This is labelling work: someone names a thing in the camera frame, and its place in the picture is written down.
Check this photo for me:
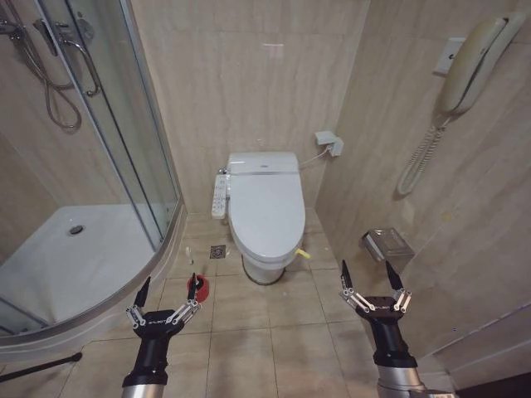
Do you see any curved glass shower enclosure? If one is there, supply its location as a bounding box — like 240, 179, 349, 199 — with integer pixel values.
0, 0, 190, 353

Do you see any white toilet body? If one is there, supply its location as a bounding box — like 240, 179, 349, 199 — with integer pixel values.
226, 151, 308, 286

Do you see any white shower tray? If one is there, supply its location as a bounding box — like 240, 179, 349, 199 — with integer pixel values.
0, 202, 168, 325

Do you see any cream wall phone handset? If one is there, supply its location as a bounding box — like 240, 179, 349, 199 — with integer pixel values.
438, 16, 512, 115

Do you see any white toilet lid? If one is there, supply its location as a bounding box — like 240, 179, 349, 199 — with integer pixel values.
228, 171, 307, 259

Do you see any white bidet control panel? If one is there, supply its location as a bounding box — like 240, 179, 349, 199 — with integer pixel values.
211, 167, 231, 220

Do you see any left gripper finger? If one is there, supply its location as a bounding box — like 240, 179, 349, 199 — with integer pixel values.
170, 272, 203, 327
125, 276, 152, 330

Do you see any chrome shower hose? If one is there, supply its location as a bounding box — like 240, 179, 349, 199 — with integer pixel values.
0, 20, 83, 132

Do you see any red toilet brush holder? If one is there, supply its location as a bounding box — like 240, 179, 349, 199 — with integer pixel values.
186, 275, 211, 303

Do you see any metal toilet paper holder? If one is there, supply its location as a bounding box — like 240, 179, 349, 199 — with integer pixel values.
358, 227, 416, 269

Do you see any chrome shower door handle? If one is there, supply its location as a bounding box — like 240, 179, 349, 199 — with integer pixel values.
76, 40, 103, 99

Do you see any thin black rod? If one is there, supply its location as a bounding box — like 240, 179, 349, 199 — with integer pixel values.
0, 352, 84, 381

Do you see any white socket cable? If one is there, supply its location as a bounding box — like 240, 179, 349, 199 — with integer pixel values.
298, 147, 332, 170

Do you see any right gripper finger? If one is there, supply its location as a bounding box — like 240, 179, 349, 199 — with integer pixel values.
385, 260, 414, 313
339, 260, 372, 313

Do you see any grey wall socket box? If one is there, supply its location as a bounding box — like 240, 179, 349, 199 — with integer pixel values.
314, 130, 345, 158

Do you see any chrome shower mixer tap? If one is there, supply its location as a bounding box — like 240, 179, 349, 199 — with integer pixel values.
32, 17, 85, 57

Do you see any cream coiled phone cord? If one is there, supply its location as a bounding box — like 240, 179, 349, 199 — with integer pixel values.
396, 111, 453, 197

